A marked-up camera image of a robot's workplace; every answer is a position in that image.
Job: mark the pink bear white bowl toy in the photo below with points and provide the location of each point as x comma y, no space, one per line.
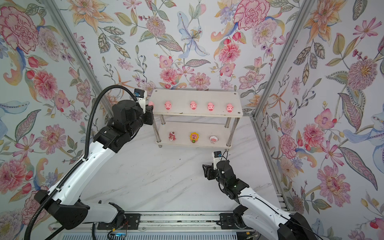
213,139

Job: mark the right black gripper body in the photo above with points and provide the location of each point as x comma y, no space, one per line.
223,183

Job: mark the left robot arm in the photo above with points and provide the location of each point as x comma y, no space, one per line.
66,206

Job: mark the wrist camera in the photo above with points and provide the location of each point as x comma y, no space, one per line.
217,157
141,96

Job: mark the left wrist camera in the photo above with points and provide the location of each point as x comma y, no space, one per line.
141,96

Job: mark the white two-tier shelf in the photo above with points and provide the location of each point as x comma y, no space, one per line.
207,104

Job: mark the aluminium corner post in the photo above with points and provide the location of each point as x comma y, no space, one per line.
68,35
303,12

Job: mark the right aluminium corner post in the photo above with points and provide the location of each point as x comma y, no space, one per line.
303,12

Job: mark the pink bear with strawberry hat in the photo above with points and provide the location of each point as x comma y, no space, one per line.
172,136

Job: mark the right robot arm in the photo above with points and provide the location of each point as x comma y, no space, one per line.
255,212

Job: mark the left aluminium corner post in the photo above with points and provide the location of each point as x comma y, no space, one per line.
68,35

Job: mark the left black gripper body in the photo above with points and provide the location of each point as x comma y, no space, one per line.
137,124

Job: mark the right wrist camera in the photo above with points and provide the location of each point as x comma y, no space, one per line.
217,157

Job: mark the pink bear yellow flower toy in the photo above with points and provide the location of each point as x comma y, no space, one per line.
194,137

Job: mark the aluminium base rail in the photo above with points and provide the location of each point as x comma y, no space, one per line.
180,222

